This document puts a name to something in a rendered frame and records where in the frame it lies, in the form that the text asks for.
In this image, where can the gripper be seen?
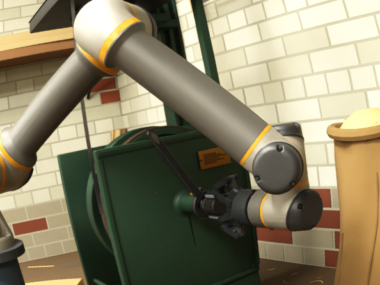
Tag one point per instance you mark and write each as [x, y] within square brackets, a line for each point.
[240, 207]

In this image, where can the dark bandsaw blade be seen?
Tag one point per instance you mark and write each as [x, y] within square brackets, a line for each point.
[92, 166]

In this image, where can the black spanner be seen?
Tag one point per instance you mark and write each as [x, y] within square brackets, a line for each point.
[172, 161]

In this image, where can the orange rating plate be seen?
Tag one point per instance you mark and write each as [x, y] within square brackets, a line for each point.
[214, 158]

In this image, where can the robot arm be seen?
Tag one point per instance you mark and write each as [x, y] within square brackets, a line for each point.
[184, 95]

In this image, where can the green bandsaw body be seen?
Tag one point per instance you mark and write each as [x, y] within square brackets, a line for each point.
[148, 213]

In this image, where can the light wooden plank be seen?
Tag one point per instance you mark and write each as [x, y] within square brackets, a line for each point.
[56, 281]

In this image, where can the wooden wall shelf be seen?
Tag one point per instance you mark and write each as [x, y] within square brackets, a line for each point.
[32, 47]

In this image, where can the dark cone screw knob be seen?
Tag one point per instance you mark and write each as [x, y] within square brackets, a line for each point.
[211, 207]

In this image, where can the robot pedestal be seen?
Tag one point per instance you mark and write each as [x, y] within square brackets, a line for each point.
[9, 264]

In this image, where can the yellow sawdust heap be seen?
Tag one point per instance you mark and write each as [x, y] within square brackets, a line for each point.
[362, 118]

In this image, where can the brown sack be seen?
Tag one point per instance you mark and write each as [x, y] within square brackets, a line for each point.
[359, 207]

